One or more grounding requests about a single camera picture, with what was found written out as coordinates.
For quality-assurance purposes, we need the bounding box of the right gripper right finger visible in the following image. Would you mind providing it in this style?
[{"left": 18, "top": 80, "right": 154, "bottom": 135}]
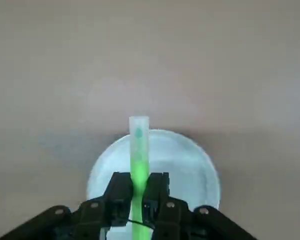
[{"left": 142, "top": 171, "right": 260, "bottom": 240}]

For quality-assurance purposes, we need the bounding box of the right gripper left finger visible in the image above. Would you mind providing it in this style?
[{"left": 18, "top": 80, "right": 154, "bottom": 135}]
[{"left": 0, "top": 171, "right": 135, "bottom": 240}]

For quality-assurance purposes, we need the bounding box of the green marker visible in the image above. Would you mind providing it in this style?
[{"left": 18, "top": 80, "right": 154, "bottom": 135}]
[{"left": 128, "top": 115, "right": 151, "bottom": 240}]

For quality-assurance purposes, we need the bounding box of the light blue plate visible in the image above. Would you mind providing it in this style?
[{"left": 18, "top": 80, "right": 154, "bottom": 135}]
[{"left": 86, "top": 128, "right": 221, "bottom": 240}]

